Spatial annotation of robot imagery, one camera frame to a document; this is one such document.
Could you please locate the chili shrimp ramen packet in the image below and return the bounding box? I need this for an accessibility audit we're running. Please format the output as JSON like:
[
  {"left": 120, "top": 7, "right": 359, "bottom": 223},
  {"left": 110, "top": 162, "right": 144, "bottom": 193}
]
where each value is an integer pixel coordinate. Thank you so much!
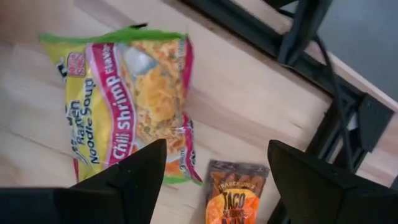
[{"left": 38, "top": 23, "right": 203, "bottom": 187}]

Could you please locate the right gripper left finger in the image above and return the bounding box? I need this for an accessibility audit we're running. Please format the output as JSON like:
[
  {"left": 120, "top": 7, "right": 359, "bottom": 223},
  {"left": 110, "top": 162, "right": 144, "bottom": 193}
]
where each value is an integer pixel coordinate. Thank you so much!
[{"left": 54, "top": 139, "right": 168, "bottom": 224}]

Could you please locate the black aluminium table frame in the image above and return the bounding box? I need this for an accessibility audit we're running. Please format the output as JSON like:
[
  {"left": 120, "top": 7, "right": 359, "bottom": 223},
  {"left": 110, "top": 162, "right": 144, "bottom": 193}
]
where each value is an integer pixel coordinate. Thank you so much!
[{"left": 178, "top": 0, "right": 398, "bottom": 224}]

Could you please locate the taco seasoning packet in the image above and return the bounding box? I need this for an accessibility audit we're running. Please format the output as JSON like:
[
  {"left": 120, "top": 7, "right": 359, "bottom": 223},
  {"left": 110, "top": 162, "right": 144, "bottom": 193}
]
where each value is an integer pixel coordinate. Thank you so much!
[{"left": 204, "top": 159, "right": 271, "bottom": 224}]

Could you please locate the black table cable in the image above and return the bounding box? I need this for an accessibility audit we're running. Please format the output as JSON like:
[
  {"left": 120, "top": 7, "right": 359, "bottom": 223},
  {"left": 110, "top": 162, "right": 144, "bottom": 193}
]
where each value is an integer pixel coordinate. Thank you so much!
[{"left": 312, "top": 32, "right": 355, "bottom": 170}]

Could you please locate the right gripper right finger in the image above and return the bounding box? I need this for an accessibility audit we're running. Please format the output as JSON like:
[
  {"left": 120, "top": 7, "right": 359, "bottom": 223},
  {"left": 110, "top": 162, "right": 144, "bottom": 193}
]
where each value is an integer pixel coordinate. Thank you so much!
[{"left": 267, "top": 139, "right": 398, "bottom": 224}]

